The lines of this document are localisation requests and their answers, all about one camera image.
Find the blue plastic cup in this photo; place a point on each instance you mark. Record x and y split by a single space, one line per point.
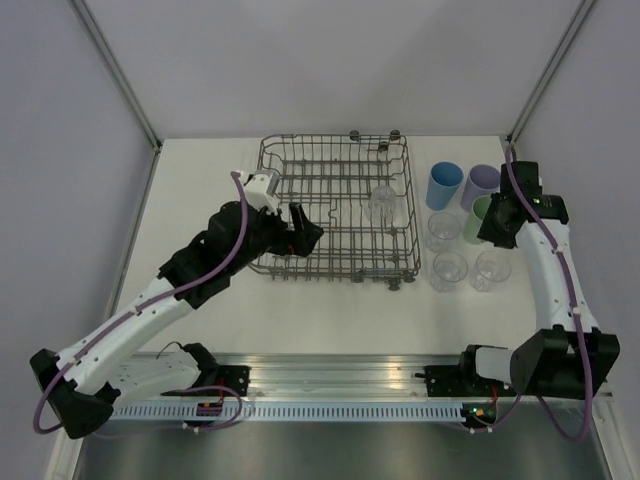
444 180

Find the aluminium table front rail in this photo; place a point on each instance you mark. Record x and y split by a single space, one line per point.
374 377

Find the aluminium frame post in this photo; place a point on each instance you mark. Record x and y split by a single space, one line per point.
102 47
567 40

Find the clear glass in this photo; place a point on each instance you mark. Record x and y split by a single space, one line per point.
442 229
491 270
382 204
449 269

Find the white slotted cable duct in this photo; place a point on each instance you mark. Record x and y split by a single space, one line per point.
449 412

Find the aluminium frame post right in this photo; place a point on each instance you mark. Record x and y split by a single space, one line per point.
567 40

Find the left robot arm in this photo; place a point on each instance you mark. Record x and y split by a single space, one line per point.
86 383

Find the grey wire dish rack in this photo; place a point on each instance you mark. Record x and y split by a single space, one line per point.
332 176

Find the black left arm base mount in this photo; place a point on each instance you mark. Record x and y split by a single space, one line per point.
235 377

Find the purple plastic cup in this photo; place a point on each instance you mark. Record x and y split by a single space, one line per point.
482 179

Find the green plastic cup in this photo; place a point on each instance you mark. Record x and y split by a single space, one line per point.
475 219

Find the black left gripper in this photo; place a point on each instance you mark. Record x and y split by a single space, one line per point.
306 233

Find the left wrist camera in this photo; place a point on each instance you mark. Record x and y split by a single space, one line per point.
260 189

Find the aluminium frame post left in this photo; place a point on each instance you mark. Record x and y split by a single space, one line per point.
102 47

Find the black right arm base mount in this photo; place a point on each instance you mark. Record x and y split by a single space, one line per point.
461 379

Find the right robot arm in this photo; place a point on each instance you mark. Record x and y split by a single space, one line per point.
568 356

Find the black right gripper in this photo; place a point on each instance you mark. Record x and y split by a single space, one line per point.
487 232

